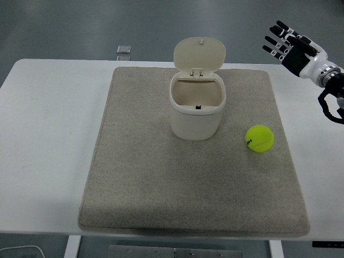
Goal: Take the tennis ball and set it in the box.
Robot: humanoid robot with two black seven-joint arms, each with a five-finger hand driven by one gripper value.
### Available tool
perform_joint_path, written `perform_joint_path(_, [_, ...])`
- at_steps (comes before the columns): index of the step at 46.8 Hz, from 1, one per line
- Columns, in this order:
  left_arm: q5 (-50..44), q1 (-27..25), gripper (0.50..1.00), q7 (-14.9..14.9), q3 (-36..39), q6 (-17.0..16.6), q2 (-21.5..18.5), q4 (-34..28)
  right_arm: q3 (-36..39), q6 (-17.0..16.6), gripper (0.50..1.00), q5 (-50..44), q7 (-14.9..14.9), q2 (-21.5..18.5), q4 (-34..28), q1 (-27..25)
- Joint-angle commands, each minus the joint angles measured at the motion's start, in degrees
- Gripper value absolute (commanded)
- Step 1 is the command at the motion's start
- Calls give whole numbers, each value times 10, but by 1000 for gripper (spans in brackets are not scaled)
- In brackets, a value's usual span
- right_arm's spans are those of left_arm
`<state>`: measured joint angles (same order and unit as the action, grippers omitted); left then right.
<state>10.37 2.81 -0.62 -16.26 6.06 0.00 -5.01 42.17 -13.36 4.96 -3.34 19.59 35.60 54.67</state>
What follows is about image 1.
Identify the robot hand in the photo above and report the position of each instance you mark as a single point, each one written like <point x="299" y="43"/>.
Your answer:
<point x="297" y="57"/>

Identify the yellow-green tennis ball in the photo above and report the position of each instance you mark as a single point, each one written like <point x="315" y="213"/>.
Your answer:
<point x="259" y="138"/>

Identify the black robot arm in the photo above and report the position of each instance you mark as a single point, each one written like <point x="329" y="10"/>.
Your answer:
<point x="334" y="91"/>

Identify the cream lidded plastic bin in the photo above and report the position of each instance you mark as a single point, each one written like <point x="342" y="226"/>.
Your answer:
<point x="197" y="107"/>

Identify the beige fabric mat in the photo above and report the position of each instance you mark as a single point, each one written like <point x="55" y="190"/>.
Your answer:
<point x="193" y="172"/>

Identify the silver floor plate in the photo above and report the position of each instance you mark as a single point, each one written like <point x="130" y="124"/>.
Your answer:
<point x="124" y="48"/>
<point x="123" y="57"/>

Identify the black table control panel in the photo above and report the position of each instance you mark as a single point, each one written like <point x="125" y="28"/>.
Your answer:
<point x="328" y="244"/>

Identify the white table leg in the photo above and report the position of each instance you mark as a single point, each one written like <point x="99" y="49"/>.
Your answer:
<point x="73" y="246"/>
<point x="275" y="249"/>

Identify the grey metal plate with screws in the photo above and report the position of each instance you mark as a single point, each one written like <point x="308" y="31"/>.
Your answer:
<point x="174" y="251"/>

